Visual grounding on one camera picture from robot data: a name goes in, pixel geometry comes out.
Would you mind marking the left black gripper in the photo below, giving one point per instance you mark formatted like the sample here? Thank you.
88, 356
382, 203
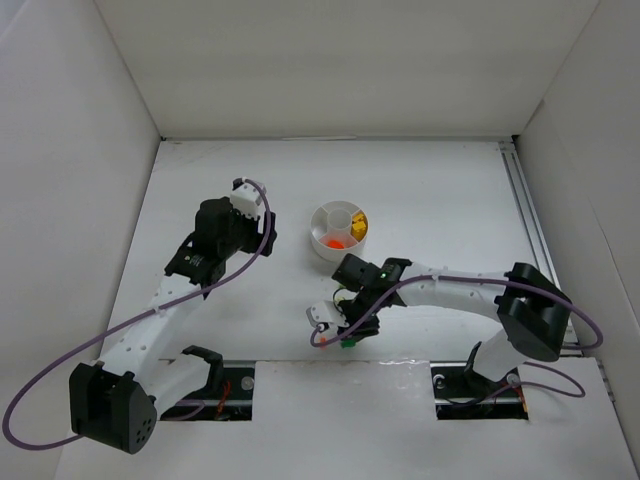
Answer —
266, 233

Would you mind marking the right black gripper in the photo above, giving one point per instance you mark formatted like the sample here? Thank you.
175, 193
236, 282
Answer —
362, 326

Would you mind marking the yellow tall lego brick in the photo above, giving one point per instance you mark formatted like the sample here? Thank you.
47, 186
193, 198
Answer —
359, 230

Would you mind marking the yellow-orange lego brick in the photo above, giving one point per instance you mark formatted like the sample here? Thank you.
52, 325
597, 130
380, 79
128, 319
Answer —
358, 217

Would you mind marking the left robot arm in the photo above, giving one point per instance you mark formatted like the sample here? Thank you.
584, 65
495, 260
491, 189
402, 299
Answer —
118, 400

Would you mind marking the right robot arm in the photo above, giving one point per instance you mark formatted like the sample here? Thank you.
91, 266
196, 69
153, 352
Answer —
531, 311

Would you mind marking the white divided round container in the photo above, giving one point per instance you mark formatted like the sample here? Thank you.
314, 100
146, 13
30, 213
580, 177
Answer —
330, 231

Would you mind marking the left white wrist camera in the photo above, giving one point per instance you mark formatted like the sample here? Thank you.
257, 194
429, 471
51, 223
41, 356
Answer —
247, 197

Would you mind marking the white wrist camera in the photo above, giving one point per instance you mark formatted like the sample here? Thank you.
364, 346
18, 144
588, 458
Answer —
247, 197
325, 314

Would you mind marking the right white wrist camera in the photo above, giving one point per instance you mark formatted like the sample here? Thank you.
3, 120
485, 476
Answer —
325, 314

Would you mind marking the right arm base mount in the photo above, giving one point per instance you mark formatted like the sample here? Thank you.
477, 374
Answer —
461, 394

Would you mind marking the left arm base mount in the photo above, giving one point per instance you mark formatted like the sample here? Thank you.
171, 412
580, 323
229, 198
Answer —
232, 401

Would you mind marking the aluminium rail right side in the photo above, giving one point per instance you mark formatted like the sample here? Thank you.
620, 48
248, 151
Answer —
525, 205

